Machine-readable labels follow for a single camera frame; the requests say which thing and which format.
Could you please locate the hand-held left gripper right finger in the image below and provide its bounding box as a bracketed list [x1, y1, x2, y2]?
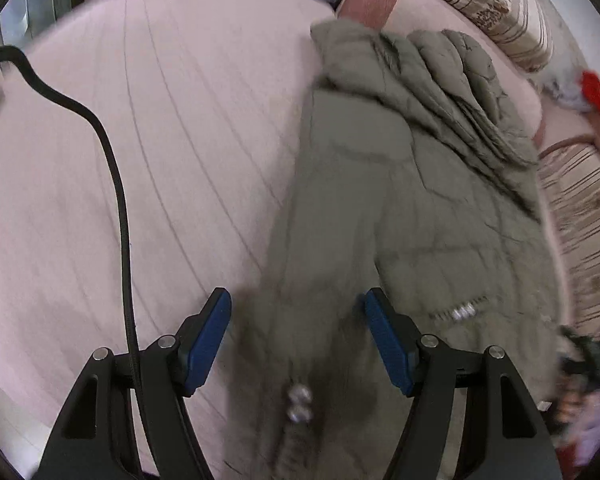
[364, 287, 563, 480]

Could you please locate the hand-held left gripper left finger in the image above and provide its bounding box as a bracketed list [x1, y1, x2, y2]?
[37, 287, 233, 480]

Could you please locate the olive quilted hooded jacket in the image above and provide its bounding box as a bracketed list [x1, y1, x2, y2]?
[222, 19, 563, 480]

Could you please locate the striped floral sofa cushion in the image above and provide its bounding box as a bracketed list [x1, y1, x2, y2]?
[380, 0, 556, 73]
[537, 135, 600, 331]

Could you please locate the pink mauve sofa backrest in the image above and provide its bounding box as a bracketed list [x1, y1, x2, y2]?
[537, 102, 600, 161]

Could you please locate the red cloth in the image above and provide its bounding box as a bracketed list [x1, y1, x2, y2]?
[580, 71, 600, 113]

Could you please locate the grey-blue cloth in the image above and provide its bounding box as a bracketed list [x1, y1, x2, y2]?
[532, 57, 593, 111]

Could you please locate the mirrored glass tile panel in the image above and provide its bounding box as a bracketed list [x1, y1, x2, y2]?
[0, 0, 76, 53]

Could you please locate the black cable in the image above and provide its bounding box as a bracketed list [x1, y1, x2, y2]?
[0, 45, 148, 478]

